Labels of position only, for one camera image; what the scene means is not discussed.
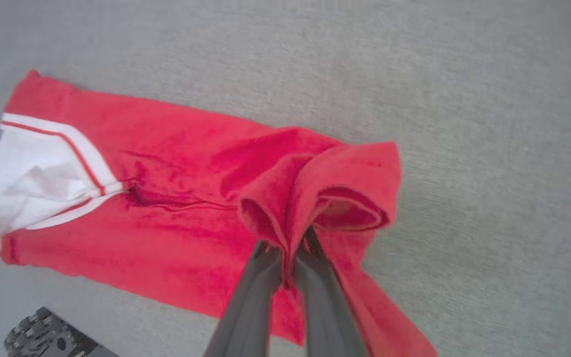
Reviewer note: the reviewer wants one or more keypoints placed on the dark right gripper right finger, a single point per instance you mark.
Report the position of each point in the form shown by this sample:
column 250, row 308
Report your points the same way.
column 330, row 317

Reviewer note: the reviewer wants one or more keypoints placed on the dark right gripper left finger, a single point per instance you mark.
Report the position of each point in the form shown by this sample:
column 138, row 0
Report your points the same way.
column 248, row 312

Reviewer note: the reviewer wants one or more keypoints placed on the dark grey ribbed robot base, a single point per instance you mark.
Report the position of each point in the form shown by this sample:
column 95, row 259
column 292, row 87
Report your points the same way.
column 42, row 337

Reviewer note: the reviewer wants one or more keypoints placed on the red white basketball jersey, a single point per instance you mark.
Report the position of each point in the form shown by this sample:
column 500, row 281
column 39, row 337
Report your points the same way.
column 176, row 198

